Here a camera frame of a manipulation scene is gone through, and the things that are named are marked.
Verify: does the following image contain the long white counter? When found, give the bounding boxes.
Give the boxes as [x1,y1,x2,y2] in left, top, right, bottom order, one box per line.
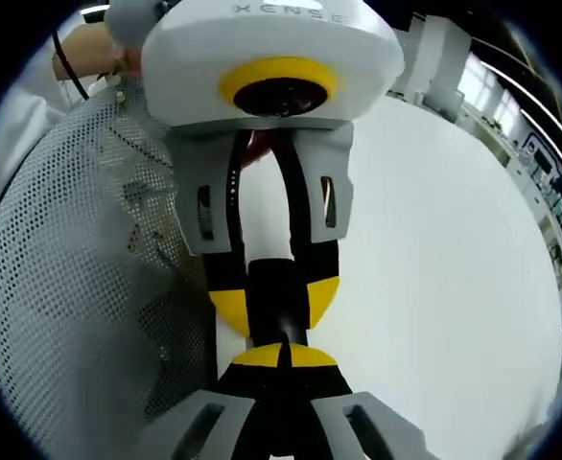
[456,107,562,334]

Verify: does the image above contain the black remote control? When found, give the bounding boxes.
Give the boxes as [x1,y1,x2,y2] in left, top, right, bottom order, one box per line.
[246,258,311,346]

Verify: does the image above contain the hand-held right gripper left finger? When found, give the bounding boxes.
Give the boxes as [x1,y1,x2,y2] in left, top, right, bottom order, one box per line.
[139,342,290,460]

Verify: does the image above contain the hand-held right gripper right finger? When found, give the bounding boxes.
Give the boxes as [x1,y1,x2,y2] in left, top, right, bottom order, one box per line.
[286,342,438,460]

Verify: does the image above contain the person's left hand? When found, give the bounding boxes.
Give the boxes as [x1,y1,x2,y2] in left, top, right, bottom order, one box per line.
[114,42,145,79]

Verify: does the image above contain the blue wall display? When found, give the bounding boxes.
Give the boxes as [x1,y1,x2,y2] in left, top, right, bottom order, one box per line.
[520,129,562,243]

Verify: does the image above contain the white square pillar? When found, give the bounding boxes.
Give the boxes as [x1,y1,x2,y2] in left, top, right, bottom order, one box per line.
[404,12,475,112]

